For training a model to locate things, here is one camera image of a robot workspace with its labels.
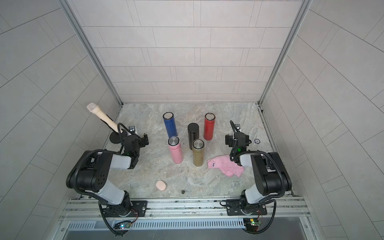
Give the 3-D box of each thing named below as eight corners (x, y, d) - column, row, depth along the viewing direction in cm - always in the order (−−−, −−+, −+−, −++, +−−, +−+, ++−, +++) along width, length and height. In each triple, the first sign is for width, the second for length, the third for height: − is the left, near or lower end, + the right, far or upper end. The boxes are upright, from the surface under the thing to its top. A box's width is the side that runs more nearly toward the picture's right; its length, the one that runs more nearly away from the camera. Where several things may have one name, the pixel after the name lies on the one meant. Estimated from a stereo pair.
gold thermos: (192, 166, 87) (191, 149, 71) (193, 156, 91) (192, 138, 75) (203, 166, 87) (204, 149, 71) (203, 156, 91) (204, 138, 75)
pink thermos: (172, 163, 88) (166, 146, 71) (173, 154, 91) (168, 136, 75) (182, 163, 88) (179, 146, 71) (183, 154, 91) (180, 136, 75)
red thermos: (203, 140, 98) (204, 120, 82) (203, 132, 102) (204, 112, 86) (213, 140, 98) (216, 120, 82) (212, 132, 102) (215, 112, 86)
